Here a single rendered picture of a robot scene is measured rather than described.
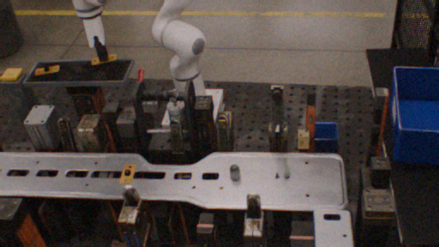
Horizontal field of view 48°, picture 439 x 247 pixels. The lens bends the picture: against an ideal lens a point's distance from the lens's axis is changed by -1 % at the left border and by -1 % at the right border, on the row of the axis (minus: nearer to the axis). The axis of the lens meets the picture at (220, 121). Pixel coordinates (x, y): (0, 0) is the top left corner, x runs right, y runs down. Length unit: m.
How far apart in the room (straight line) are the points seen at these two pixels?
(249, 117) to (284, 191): 0.76
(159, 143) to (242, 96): 0.69
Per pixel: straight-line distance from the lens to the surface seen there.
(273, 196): 1.46
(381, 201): 1.39
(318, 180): 1.50
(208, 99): 1.62
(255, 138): 2.07
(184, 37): 1.83
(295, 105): 2.23
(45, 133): 1.75
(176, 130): 1.59
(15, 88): 1.93
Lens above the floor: 2.11
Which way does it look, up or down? 41 degrees down
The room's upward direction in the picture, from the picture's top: 7 degrees counter-clockwise
